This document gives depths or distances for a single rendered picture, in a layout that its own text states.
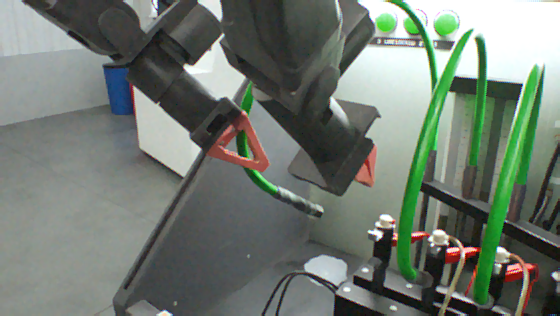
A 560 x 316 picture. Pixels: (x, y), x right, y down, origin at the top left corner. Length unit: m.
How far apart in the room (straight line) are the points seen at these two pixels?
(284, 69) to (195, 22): 0.28
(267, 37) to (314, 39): 0.03
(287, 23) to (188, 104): 0.30
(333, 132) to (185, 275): 0.46
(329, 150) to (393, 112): 0.47
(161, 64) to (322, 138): 0.21
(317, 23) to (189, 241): 0.57
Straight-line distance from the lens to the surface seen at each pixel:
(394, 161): 0.89
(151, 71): 0.49
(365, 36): 0.39
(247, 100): 0.50
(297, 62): 0.24
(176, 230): 0.71
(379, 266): 0.62
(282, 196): 0.56
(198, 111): 0.49
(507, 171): 0.40
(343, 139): 0.40
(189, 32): 0.50
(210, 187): 0.74
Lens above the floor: 1.38
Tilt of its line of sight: 19 degrees down
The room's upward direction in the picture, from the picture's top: straight up
